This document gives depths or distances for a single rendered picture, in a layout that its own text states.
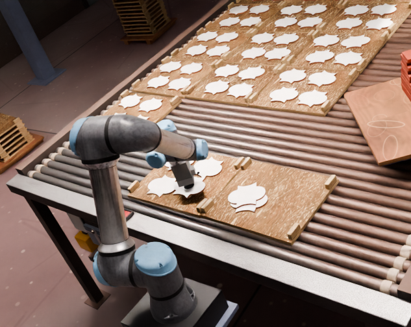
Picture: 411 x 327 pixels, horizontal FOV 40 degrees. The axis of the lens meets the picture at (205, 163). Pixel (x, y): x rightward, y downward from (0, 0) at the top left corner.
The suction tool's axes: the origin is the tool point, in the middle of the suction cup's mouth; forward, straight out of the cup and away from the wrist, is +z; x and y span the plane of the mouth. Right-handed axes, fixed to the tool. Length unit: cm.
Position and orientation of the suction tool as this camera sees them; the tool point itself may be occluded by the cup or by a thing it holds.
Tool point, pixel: (189, 187)
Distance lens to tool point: 226.0
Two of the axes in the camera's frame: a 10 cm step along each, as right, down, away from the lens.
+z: 3.0, 7.7, 5.6
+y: -0.7, -5.7, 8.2
